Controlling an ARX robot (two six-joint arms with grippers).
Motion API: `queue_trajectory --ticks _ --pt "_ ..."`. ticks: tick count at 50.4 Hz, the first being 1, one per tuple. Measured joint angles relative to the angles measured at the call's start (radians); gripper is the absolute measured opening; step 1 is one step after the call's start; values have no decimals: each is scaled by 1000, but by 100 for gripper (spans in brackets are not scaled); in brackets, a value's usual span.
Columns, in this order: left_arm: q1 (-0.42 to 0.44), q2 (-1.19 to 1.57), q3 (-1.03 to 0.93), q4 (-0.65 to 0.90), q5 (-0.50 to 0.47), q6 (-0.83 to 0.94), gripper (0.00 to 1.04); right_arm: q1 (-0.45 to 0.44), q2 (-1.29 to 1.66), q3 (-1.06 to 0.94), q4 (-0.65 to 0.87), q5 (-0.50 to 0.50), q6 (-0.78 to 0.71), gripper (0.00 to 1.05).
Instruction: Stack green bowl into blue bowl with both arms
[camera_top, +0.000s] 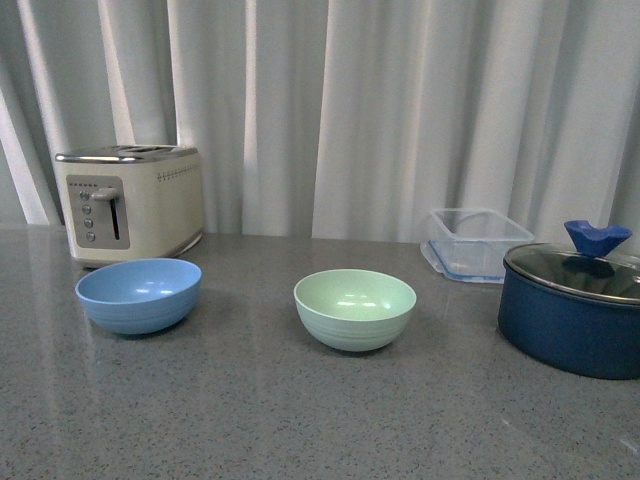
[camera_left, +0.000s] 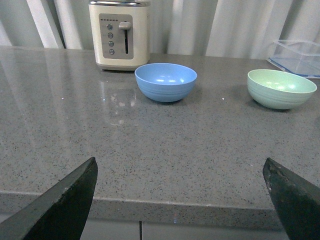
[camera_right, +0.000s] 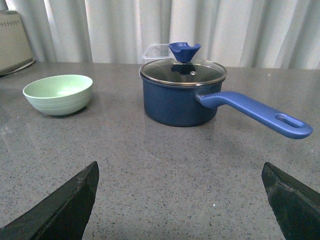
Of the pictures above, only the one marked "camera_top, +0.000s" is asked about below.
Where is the green plastic bowl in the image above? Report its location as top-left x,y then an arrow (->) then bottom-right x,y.
293,269 -> 417,352

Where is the blue plastic bowl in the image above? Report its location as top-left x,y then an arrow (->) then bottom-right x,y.
75,258 -> 202,335

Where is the white pleated curtain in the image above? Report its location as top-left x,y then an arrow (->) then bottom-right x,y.
1,1 -> 639,242

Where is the clear plastic food container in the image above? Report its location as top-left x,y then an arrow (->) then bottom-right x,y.
420,208 -> 534,284

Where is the cream two-slot toaster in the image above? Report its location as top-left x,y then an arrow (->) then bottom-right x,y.
54,145 -> 204,267

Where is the glass lid with blue knob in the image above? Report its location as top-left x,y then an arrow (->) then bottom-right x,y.
504,220 -> 639,306

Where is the dark blue cooking pot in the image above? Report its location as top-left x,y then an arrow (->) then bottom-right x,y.
498,268 -> 639,380

